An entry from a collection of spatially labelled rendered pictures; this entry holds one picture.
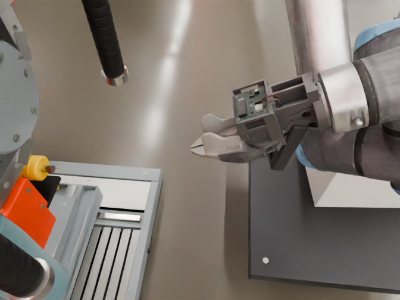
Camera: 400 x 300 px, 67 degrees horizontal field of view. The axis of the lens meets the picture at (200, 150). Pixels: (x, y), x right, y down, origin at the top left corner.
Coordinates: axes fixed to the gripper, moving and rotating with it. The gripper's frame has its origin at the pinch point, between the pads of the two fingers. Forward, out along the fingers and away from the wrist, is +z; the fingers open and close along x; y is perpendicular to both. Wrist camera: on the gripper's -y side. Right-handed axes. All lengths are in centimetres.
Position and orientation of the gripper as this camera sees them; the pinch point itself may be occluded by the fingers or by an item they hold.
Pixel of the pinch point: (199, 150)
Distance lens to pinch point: 50.6
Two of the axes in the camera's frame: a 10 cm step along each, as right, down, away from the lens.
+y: -4.3, -5.5, -7.1
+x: -0.1, 7.9, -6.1
